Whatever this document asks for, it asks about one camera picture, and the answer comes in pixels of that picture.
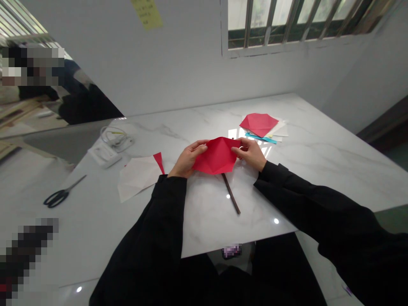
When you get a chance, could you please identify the person's left hand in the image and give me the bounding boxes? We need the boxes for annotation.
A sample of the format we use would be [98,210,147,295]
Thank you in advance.
[167,140,210,179]

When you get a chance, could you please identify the person's right hand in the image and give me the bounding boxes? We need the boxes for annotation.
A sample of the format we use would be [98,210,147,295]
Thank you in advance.
[231,139,267,173]

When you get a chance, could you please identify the light blue paper sheet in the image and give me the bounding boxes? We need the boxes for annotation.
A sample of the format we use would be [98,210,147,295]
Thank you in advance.
[244,132,278,145]

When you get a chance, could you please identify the white paper sheet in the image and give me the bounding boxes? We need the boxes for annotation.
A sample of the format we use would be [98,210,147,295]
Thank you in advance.
[244,115,290,143]

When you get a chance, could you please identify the thin brown stick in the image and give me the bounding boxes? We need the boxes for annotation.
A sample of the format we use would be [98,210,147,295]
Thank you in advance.
[221,136,242,215]

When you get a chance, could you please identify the white paper with red side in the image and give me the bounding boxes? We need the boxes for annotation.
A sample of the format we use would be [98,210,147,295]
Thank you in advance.
[117,152,166,204]

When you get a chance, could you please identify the white power adapter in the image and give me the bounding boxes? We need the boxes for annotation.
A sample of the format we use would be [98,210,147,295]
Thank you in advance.
[87,145,122,169]

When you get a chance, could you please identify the barred window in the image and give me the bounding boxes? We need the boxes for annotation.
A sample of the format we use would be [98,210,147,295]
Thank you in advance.
[220,0,397,59]

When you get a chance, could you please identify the yellow sticky note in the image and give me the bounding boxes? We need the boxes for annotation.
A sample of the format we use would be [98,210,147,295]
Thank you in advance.
[131,0,164,31]

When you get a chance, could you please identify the black handled scissors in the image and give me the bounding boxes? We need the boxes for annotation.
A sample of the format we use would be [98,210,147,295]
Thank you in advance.
[43,174,88,209]

